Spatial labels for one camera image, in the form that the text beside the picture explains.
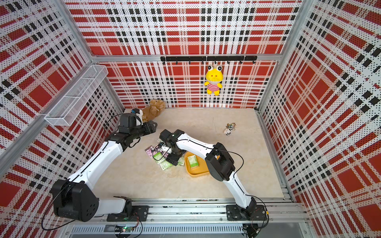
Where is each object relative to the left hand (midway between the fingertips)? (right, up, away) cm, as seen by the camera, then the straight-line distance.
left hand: (154, 125), depth 84 cm
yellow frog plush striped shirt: (+35, +31, +7) cm, 47 cm away
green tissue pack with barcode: (+5, -24, +4) cm, 25 cm away
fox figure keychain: (+50, -1, +24) cm, 56 cm away
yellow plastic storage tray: (+28, -27, +4) cm, 39 cm away
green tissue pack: (+22, -22, +5) cm, 32 cm away
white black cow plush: (+46, -5, +21) cm, 51 cm away
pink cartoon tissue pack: (-6, -17, +10) cm, 21 cm away
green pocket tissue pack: (0, -19, +7) cm, 21 cm away
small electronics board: (-12, -50, -14) cm, 53 cm away
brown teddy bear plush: (-11, +9, +23) cm, 27 cm away
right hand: (+14, -19, +4) cm, 24 cm away
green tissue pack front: (+15, -21, +3) cm, 26 cm away
